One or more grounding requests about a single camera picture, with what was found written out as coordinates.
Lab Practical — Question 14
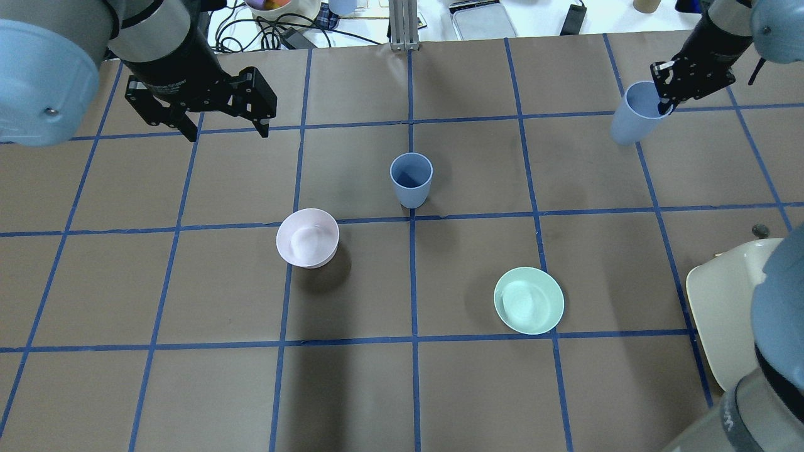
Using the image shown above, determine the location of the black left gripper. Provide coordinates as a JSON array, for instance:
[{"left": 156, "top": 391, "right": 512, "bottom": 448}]
[{"left": 123, "top": 30, "right": 278, "bottom": 143}]

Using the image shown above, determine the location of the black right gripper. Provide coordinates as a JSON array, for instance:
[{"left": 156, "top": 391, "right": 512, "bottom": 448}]
[{"left": 651, "top": 13, "right": 753, "bottom": 116}]

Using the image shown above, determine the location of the blue cup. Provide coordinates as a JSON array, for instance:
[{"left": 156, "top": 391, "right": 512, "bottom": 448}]
[
  {"left": 389, "top": 152, "right": 434, "bottom": 209},
  {"left": 609, "top": 80, "right": 669, "bottom": 146}
]

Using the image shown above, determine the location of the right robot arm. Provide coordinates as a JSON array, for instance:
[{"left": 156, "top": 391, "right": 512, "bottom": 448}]
[{"left": 651, "top": 1, "right": 803, "bottom": 451}]

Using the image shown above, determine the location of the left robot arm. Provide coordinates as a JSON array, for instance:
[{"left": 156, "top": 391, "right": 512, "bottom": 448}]
[{"left": 1, "top": 1, "right": 278, "bottom": 146}]

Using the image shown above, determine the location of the bowl of foam blocks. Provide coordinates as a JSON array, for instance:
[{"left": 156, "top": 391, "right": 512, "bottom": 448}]
[{"left": 244, "top": 1, "right": 322, "bottom": 24}]

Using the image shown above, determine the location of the pink bowl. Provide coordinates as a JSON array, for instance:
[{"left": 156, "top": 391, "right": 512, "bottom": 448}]
[{"left": 275, "top": 208, "right": 340, "bottom": 269}]

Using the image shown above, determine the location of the cream toaster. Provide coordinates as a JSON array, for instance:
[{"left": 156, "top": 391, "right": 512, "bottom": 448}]
[{"left": 686, "top": 238, "right": 782, "bottom": 391}]

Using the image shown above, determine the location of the mint green bowl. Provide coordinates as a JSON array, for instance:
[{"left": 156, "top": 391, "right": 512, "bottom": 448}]
[{"left": 493, "top": 267, "right": 565, "bottom": 335}]

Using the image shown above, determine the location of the aluminium frame post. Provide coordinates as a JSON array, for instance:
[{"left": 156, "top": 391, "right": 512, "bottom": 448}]
[{"left": 388, "top": 0, "right": 420, "bottom": 52}]

